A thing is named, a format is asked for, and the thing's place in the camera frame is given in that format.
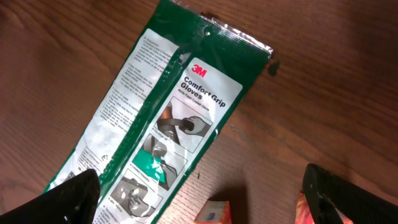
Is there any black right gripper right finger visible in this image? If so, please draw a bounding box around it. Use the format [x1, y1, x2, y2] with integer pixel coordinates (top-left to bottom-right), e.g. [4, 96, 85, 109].
[302, 164, 397, 224]

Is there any orange small box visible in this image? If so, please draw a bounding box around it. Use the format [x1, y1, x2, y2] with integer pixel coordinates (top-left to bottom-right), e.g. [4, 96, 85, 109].
[193, 200, 233, 224]
[295, 192, 353, 224]

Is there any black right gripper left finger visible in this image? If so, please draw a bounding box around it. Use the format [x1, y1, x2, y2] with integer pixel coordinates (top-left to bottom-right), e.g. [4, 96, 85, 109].
[1, 169, 101, 224]

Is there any green 3M package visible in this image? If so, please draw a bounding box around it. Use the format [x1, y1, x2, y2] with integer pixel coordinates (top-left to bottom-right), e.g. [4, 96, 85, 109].
[47, 1, 272, 223]

